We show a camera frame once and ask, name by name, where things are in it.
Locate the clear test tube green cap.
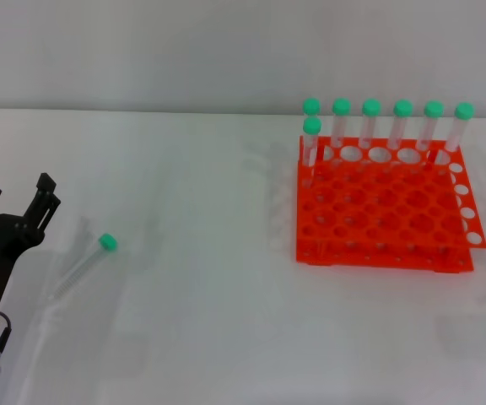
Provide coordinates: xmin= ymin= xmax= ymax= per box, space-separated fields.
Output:
xmin=303 ymin=116 xmax=323 ymax=187
xmin=388 ymin=99 xmax=414 ymax=151
xmin=415 ymin=100 xmax=445 ymax=153
xmin=48 ymin=233 xmax=119 ymax=301
xmin=331 ymin=97 xmax=352 ymax=148
xmin=359 ymin=98 xmax=382 ymax=149
xmin=443 ymin=102 xmax=476 ymax=153
xmin=302 ymin=97 xmax=321 ymax=120

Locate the orange test tube rack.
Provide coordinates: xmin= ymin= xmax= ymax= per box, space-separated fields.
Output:
xmin=295 ymin=134 xmax=486 ymax=274

